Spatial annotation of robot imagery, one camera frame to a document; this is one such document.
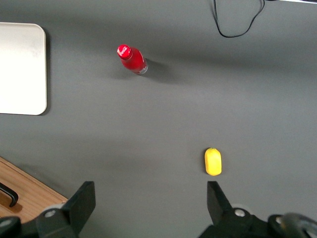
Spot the yellow lemon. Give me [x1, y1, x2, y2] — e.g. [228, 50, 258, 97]
[204, 147, 222, 177]

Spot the black metal drawer handle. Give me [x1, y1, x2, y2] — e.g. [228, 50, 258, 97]
[0, 182, 23, 213]

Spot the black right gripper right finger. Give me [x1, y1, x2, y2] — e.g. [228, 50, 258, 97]
[198, 181, 273, 238]

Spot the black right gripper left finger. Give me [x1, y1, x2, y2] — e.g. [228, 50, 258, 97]
[36, 180, 96, 238]

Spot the thin black looped cable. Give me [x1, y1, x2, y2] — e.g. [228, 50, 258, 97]
[213, 0, 265, 38]

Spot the white rectangular plastic tray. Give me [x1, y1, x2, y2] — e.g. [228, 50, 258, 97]
[0, 22, 48, 116]

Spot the wooden drawer cabinet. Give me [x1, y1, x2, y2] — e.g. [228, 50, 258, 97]
[0, 156, 69, 220]

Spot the red cola bottle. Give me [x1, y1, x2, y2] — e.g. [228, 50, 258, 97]
[116, 44, 149, 76]

